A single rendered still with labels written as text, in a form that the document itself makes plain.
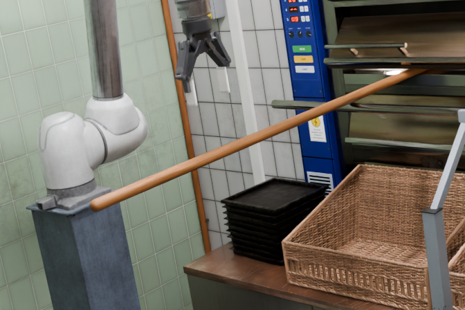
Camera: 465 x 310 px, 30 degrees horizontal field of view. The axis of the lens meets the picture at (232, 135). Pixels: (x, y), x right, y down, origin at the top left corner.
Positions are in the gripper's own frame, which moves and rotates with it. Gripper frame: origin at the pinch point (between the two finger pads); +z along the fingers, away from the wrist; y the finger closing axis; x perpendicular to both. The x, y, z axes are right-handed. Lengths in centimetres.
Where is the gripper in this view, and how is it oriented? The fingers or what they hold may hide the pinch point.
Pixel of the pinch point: (208, 95)
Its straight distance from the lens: 226.4
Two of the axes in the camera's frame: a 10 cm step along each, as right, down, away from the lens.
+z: 1.6, 9.6, 2.2
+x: 7.8, 0.1, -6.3
